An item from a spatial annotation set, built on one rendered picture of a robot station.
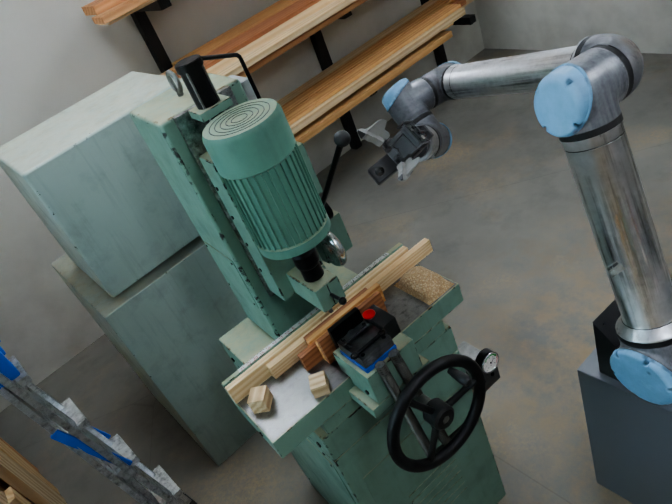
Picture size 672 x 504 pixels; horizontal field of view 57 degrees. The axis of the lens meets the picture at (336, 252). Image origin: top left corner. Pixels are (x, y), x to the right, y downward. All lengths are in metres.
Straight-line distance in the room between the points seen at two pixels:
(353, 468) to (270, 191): 0.74
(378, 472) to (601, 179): 0.93
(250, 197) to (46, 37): 2.34
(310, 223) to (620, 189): 0.62
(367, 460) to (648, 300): 0.77
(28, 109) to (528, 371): 2.64
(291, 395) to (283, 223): 0.42
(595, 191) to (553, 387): 1.33
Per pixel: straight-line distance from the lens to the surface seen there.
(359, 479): 1.67
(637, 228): 1.30
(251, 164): 1.24
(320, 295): 1.46
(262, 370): 1.54
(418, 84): 1.68
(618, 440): 1.96
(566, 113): 1.20
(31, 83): 3.48
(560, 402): 2.44
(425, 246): 1.69
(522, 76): 1.48
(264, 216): 1.30
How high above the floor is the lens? 1.93
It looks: 34 degrees down
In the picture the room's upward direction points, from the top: 24 degrees counter-clockwise
